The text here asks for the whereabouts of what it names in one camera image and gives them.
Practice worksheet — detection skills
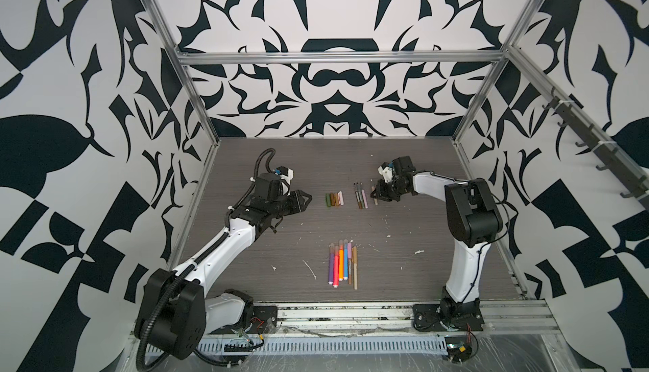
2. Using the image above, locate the white slotted cable duct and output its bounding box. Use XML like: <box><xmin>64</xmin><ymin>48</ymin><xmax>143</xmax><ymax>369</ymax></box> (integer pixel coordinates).
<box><xmin>198</xmin><ymin>336</ymin><xmax>448</xmax><ymax>356</ymax></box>

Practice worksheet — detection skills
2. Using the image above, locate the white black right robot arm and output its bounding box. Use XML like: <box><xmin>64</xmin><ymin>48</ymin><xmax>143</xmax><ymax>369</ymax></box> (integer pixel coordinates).
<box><xmin>371</xmin><ymin>157</ymin><xmax>504</xmax><ymax>331</ymax></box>

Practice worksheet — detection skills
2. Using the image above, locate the small circuit board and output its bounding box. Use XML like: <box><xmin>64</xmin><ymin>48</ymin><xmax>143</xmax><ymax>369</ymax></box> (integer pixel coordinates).
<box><xmin>446</xmin><ymin>340</ymin><xmax>479</xmax><ymax>365</ymax></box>

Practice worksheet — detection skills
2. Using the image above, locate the pink red marker pen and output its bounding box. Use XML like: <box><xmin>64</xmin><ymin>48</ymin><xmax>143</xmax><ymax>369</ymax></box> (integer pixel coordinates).
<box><xmin>332</xmin><ymin>245</ymin><xmax>340</xmax><ymax>288</ymax></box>

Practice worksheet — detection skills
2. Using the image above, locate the tan marker pen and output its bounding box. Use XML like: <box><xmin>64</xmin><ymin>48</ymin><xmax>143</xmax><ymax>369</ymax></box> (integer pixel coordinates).
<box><xmin>352</xmin><ymin>246</ymin><xmax>358</xmax><ymax>290</ymax></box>

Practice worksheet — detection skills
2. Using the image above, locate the dark brown marker pen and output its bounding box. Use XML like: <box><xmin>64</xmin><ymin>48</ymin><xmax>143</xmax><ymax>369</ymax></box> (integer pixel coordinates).
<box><xmin>353</xmin><ymin>183</ymin><xmax>363</xmax><ymax>210</ymax></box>

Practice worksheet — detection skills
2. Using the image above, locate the blue marker pen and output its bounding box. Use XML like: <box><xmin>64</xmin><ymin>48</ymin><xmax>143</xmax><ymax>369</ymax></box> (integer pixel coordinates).
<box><xmin>341</xmin><ymin>240</ymin><xmax>349</xmax><ymax>281</ymax></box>

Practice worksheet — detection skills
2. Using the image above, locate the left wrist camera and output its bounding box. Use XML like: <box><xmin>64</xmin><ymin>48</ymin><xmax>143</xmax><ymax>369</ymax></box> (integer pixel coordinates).
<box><xmin>275</xmin><ymin>166</ymin><xmax>294</xmax><ymax>184</ymax></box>

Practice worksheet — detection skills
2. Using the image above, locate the purple marker pen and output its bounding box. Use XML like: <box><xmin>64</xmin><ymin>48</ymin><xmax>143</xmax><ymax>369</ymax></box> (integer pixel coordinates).
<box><xmin>328</xmin><ymin>244</ymin><xmax>336</xmax><ymax>286</ymax></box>

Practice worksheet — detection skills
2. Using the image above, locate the green marker pen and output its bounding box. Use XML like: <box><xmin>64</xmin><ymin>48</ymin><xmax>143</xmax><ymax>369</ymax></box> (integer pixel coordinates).
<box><xmin>357</xmin><ymin>183</ymin><xmax>367</xmax><ymax>209</ymax></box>

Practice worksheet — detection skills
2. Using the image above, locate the orange marker pen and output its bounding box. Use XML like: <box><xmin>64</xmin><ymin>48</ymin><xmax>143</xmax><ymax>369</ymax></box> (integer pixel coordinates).
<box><xmin>338</xmin><ymin>240</ymin><xmax>345</xmax><ymax>282</ymax></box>

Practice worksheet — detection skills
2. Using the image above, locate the black wall hook rack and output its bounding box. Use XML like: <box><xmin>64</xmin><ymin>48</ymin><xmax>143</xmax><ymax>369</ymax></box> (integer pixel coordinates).
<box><xmin>541</xmin><ymin>87</ymin><xmax>648</xmax><ymax>211</ymax></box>

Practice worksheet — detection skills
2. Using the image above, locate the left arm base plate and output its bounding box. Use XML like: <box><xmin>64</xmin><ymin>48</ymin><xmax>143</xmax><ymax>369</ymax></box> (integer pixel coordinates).
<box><xmin>222</xmin><ymin>304</ymin><xmax>278</xmax><ymax>333</ymax></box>

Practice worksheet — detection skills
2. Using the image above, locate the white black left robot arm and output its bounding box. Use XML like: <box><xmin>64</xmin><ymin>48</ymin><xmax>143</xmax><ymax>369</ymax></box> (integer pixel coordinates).
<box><xmin>135</xmin><ymin>148</ymin><xmax>313</xmax><ymax>371</ymax></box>

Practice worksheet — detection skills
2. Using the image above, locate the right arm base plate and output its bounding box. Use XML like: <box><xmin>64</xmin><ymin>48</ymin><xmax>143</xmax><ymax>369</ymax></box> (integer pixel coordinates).
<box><xmin>412</xmin><ymin>299</ymin><xmax>484</xmax><ymax>332</ymax></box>

